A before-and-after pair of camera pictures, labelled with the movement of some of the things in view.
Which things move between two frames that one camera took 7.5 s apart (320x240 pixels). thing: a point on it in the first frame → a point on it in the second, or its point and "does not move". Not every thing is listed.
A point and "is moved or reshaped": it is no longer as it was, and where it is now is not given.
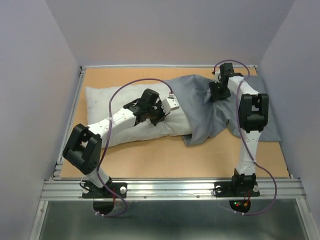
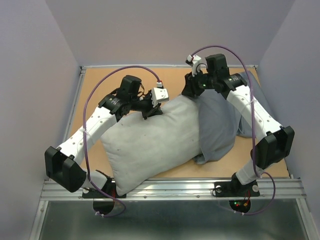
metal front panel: x=171 y=220 does not move
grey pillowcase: x=207 y=118 is moved or reshaped
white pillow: x=102 y=101 is moved or reshaped
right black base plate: x=236 y=189 does not move
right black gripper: x=215 y=93 → x=190 y=88
